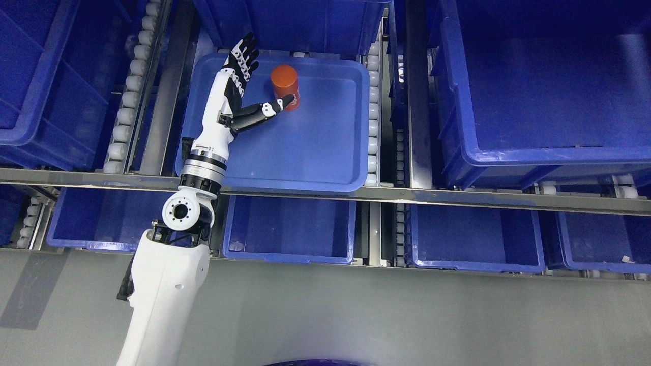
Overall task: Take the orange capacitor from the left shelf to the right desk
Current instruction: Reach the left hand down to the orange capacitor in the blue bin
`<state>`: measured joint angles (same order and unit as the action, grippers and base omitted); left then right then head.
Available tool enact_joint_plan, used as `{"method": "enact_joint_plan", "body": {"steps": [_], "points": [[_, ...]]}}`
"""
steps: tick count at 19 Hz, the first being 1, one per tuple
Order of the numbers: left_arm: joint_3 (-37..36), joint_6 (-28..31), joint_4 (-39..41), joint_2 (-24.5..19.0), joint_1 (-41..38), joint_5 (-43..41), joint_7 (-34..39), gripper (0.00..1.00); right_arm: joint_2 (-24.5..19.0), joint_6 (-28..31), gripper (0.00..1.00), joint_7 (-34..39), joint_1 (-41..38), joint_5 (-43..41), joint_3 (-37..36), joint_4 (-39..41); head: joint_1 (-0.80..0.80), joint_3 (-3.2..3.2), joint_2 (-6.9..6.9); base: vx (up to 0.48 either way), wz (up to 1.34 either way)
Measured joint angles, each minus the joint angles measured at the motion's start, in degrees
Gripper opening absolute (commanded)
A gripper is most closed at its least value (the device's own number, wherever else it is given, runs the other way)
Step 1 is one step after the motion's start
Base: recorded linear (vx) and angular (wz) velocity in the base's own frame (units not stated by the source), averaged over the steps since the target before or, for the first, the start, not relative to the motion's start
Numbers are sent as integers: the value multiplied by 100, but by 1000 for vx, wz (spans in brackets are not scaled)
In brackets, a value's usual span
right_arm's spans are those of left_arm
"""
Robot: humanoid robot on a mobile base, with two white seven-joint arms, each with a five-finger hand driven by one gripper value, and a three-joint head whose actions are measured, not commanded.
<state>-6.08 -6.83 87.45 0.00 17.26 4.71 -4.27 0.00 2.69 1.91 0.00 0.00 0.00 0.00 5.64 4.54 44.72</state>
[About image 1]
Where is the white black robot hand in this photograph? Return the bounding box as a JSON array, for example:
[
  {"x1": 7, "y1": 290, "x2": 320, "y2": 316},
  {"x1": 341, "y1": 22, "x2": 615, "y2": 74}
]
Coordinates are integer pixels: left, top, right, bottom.
[{"x1": 192, "y1": 32, "x2": 295, "y2": 156}]

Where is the orange cylindrical capacitor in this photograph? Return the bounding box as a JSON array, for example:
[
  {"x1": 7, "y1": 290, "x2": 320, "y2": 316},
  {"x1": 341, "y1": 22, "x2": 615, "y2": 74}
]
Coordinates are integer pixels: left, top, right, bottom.
[{"x1": 270, "y1": 64, "x2": 300, "y2": 111}]

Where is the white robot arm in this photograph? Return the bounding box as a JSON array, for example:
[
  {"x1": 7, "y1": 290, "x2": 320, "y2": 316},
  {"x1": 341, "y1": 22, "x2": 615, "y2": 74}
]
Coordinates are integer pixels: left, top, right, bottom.
[{"x1": 117, "y1": 138, "x2": 229, "y2": 365}]

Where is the white roller track left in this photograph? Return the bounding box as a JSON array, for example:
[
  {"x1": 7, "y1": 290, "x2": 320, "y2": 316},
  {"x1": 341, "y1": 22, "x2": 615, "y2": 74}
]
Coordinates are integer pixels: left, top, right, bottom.
[{"x1": 103, "y1": 1, "x2": 163, "y2": 174}]

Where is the white roller track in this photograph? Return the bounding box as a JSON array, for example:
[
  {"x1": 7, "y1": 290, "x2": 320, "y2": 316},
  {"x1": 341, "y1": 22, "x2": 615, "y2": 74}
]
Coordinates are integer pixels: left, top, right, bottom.
[
  {"x1": 103, "y1": 1, "x2": 163, "y2": 174},
  {"x1": 364, "y1": 41, "x2": 382, "y2": 186}
]

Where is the shallow blue tray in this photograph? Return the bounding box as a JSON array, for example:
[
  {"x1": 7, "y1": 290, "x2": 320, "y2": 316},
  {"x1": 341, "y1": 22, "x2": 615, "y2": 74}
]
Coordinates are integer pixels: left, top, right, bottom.
[{"x1": 176, "y1": 53, "x2": 370, "y2": 192}]

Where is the blue bin lower centre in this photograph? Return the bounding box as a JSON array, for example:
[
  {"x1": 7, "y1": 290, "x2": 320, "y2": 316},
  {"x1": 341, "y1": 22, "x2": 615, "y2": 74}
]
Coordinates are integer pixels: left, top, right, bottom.
[{"x1": 222, "y1": 196, "x2": 356, "y2": 265}]

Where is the blue bin top centre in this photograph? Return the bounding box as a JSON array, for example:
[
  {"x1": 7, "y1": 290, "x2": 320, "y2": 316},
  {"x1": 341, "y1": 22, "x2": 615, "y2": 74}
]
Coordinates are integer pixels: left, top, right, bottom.
[{"x1": 194, "y1": 1, "x2": 389, "y2": 55}]

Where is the blue bin lower left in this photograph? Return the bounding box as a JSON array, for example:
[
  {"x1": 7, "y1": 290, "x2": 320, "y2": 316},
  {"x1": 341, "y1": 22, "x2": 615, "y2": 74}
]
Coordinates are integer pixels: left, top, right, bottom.
[{"x1": 46, "y1": 187, "x2": 172, "y2": 253}]

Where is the white roller track centre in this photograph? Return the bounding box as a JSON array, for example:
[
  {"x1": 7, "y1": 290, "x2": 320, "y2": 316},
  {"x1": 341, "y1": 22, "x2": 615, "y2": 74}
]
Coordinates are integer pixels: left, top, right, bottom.
[{"x1": 364, "y1": 41, "x2": 382, "y2": 186}]

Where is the blue bin upper left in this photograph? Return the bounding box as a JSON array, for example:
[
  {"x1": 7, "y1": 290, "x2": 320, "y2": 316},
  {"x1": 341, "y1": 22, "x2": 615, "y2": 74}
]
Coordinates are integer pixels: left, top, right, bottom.
[{"x1": 1, "y1": 1, "x2": 145, "y2": 171}]

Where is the blue bin lower right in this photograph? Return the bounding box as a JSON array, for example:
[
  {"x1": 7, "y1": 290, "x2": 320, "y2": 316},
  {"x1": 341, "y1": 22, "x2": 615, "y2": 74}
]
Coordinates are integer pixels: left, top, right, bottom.
[{"x1": 405, "y1": 205, "x2": 545, "y2": 273}]

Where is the large blue bin right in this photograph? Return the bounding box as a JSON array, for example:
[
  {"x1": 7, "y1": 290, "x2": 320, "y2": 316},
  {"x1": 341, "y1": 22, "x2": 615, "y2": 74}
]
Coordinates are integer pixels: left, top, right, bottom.
[{"x1": 430, "y1": 1, "x2": 650, "y2": 189}]

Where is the blue bin far right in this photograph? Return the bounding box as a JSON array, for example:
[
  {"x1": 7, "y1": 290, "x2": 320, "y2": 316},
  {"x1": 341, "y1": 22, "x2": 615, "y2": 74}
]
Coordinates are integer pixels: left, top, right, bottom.
[{"x1": 555, "y1": 212, "x2": 650, "y2": 275}]

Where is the metal shelf front rail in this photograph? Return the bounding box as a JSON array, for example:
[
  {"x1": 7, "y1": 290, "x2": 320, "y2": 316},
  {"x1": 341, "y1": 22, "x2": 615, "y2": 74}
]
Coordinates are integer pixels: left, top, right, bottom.
[{"x1": 1, "y1": 168, "x2": 650, "y2": 216}]

